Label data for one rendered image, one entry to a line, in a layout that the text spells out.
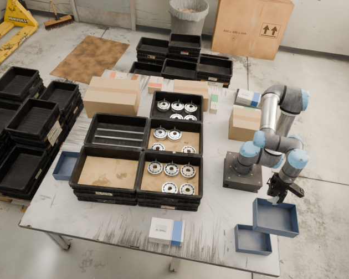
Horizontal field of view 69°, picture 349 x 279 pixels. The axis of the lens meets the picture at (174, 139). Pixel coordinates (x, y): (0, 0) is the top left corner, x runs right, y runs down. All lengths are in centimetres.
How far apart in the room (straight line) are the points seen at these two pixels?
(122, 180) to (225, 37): 317
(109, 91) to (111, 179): 78
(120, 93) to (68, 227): 105
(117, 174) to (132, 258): 89
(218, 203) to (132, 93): 108
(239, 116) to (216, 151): 34
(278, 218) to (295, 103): 62
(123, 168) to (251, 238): 94
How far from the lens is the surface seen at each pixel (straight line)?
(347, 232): 300
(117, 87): 217
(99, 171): 175
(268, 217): 144
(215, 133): 213
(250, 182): 181
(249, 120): 208
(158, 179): 168
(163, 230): 159
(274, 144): 122
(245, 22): 429
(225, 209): 179
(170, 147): 182
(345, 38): 496
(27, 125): 265
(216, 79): 296
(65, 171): 196
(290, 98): 152
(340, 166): 340
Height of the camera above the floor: 230
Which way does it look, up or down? 52 degrees down
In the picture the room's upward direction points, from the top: 6 degrees clockwise
